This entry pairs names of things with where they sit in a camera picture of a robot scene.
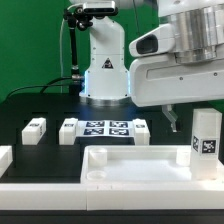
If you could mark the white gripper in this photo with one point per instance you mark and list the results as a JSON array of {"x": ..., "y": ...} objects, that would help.
[{"x": 174, "y": 66}]

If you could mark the white front fence rail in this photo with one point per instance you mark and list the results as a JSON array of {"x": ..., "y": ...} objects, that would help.
[{"x": 202, "y": 195}]

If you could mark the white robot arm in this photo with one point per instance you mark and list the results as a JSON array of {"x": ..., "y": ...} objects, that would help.
[{"x": 107, "y": 41}]

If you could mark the white desk top tray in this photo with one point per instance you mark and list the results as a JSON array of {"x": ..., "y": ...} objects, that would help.
[{"x": 143, "y": 164}]

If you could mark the fiducial marker sheet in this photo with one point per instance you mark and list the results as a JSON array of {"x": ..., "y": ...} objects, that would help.
[{"x": 105, "y": 128}]

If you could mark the white left fence block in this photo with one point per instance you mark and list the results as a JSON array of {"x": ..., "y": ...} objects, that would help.
[{"x": 6, "y": 158}]

